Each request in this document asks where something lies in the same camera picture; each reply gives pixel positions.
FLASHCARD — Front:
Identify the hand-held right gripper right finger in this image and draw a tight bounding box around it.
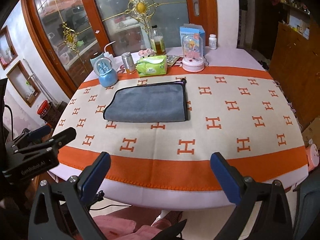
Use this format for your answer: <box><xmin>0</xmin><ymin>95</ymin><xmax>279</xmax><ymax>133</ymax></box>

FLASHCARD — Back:
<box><xmin>210</xmin><ymin>152</ymin><xmax>293</xmax><ymax>240</ymax></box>

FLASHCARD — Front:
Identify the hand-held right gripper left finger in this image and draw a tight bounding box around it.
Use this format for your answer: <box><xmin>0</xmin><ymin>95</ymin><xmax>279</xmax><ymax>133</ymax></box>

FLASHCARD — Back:
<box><xmin>28</xmin><ymin>151</ymin><xmax>111</xmax><ymax>240</ymax></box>

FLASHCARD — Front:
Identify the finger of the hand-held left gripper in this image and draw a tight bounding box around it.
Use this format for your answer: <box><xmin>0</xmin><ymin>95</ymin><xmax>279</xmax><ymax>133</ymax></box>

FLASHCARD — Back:
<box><xmin>5</xmin><ymin>125</ymin><xmax>52</xmax><ymax>148</ymax></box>
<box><xmin>11</xmin><ymin>127</ymin><xmax>77</xmax><ymax>155</ymax></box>

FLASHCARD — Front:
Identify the grey towel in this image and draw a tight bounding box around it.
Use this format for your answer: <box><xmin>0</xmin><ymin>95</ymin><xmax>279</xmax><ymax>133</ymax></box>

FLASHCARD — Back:
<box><xmin>103</xmin><ymin>78</ymin><xmax>192</xmax><ymax>123</ymax></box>

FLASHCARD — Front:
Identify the red bucket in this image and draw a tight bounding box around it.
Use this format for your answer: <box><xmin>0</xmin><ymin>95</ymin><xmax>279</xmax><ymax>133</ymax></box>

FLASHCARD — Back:
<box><xmin>37</xmin><ymin>100</ymin><xmax>51</xmax><ymax>116</ymax></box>

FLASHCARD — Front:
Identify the pink fuzzy clothing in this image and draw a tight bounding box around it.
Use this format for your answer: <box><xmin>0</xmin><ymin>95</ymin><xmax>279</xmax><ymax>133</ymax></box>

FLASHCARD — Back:
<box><xmin>89</xmin><ymin>209</ymin><xmax>184</xmax><ymax>240</ymax></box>

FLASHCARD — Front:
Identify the orange and cream patterned blanket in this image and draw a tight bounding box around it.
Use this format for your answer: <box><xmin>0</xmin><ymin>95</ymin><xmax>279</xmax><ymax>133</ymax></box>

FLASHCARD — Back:
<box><xmin>47</xmin><ymin>47</ymin><xmax>309</xmax><ymax>209</ymax></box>

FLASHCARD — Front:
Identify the blue snow globe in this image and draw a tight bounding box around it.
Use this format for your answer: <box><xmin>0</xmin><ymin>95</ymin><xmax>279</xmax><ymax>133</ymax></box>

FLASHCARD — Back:
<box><xmin>94</xmin><ymin>57</ymin><xmax>118</xmax><ymax>88</ymax></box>

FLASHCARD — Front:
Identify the pink round appliance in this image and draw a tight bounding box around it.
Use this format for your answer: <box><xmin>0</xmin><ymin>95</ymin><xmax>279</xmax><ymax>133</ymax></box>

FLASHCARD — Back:
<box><xmin>305</xmin><ymin>144</ymin><xmax>320</xmax><ymax>172</ymax></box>

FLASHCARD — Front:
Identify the cardboard box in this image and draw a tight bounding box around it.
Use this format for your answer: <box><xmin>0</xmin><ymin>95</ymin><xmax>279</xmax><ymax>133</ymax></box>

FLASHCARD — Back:
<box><xmin>301</xmin><ymin>117</ymin><xmax>320</xmax><ymax>150</ymax></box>

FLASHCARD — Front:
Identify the silver can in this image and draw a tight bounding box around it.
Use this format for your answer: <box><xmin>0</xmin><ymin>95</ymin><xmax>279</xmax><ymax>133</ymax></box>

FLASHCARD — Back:
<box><xmin>121</xmin><ymin>52</ymin><xmax>136</xmax><ymax>75</ymax></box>

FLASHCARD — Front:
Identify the green tissue pack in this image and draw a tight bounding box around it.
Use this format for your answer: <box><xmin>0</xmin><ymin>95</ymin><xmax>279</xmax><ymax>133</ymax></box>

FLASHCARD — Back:
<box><xmin>135</xmin><ymin>55</ymin><xmax>168</xmax><ymax>78</ymax></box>

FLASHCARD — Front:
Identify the pink flower ornament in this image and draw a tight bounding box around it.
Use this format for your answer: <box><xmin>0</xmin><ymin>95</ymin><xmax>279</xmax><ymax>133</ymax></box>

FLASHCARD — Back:
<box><xmin>138</xmin><ymin>48</ymin><xmax>156</xmax><ymax>58</ymax></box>

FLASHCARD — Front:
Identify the wooden glass sliding door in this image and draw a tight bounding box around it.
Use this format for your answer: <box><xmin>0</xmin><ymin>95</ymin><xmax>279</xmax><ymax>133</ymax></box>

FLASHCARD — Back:
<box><xmin>21</xmin><ymin>0</ymin><xmax>218</xmax><ymax>100</ymax></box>

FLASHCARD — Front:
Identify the pill blister pack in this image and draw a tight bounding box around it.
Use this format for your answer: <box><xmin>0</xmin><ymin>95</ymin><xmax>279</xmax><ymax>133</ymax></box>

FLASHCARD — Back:
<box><xmin>166</xmin><ymin>55</ymin><xmax>184</xmax><ymax>67</ymax></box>

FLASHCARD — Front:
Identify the pink dome music box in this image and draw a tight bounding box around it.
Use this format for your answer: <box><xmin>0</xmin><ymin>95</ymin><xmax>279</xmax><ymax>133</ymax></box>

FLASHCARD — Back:
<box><xmin>182</xmin><ymin>33</ymin><xmax>205</xmax><ymax>73</ymax></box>

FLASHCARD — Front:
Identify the wooden cabinet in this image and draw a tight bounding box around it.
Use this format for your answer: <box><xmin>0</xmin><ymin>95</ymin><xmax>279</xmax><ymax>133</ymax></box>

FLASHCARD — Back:
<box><xmin>269</xmin><ymin>21</ymin><xmax>320</xmax><ymax>130</ymax></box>

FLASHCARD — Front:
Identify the glass bottle with amber liquid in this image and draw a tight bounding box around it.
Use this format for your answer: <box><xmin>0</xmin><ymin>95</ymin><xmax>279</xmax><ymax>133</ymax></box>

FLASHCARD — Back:
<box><xmin>150</xmin><ymin>25</ymin><xmax>167</xmax><ymax>56</ymax></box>

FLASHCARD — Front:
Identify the blue printed carton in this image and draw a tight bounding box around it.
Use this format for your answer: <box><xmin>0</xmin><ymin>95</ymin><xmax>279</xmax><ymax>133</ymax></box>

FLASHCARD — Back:
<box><xmin>179</xmin><ymin>24</ymin><xmax>206</xmax><ymax>57</ymax></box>

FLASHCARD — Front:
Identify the black cable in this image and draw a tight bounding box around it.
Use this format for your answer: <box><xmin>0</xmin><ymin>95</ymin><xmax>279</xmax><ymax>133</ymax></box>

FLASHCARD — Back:
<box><xmin>89</xmin><ymin>191</ymin><xmax>133</xmax><ymax>212</ymax></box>

